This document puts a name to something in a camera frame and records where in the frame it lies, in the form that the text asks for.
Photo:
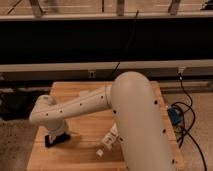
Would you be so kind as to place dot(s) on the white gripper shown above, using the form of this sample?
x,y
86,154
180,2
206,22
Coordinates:
x,y
57,128

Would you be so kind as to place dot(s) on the black eraser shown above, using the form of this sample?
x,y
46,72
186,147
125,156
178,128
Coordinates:
x,y
59,139

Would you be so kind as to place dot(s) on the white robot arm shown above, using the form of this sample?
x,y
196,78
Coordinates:
x,y
137,114

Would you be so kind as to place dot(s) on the white sponge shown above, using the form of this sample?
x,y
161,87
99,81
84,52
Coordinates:
x,y
83,93

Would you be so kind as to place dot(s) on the blue connector box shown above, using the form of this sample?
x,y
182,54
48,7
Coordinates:
x,y
174,117

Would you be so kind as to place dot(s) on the white wall outlet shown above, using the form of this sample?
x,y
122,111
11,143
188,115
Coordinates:
x,y
181,70
92,74

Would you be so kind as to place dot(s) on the white right wall outlet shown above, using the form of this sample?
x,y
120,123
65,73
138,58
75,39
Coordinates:
x,y
181,70

